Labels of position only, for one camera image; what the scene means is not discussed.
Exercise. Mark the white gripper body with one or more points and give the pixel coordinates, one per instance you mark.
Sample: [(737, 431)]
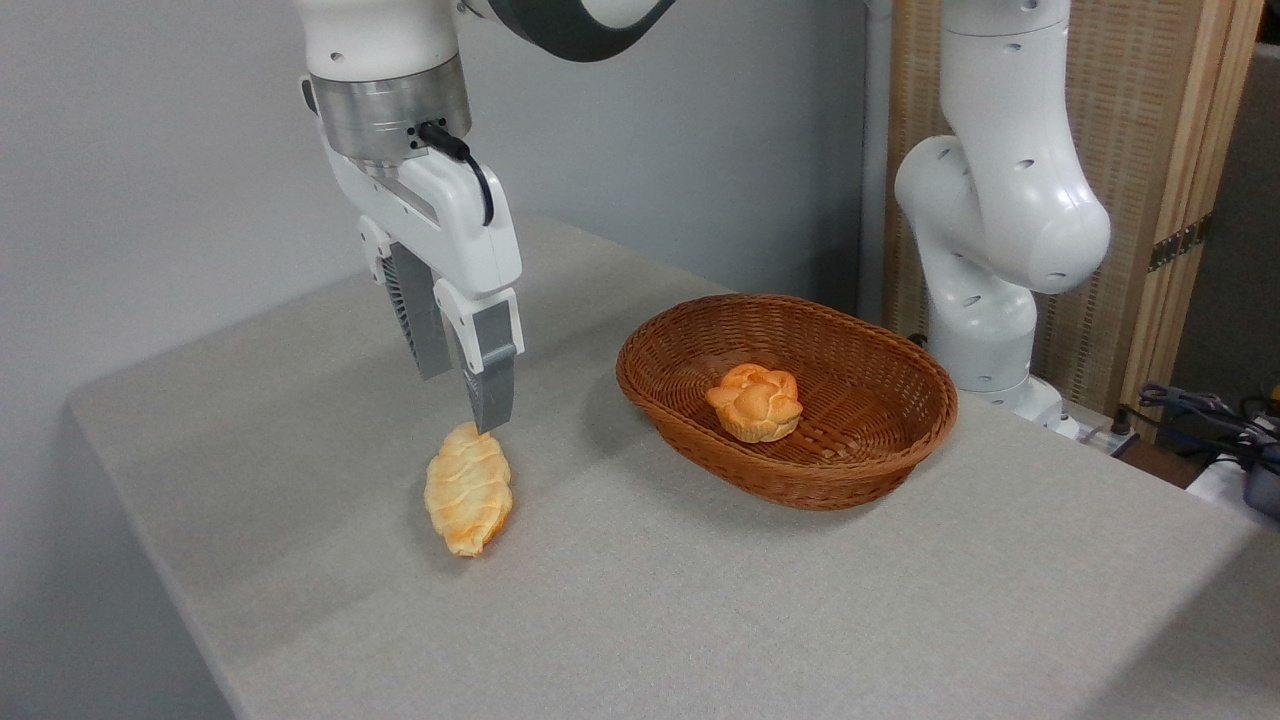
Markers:
[(455, 225)]

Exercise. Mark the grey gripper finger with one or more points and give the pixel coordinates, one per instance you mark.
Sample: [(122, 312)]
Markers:
[(422, 320), (492, 345)]

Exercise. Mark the round knotted bread roll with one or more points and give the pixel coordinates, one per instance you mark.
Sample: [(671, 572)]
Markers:
[(755, 402)]

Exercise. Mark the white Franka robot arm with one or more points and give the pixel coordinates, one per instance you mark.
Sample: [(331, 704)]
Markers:
[(1000, 200)]

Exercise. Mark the long croissant-shaped bread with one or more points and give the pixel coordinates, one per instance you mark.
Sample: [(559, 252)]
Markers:
[(468, 492)]

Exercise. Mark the grey tablecloth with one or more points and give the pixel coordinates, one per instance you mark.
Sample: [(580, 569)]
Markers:
[(700, 600)]

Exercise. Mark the brown wicker basket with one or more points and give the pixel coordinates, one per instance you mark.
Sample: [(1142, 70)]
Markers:
[(870, 440)]

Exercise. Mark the wooden rattan folding screen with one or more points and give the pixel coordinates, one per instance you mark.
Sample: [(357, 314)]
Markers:
[(1140, 130)]

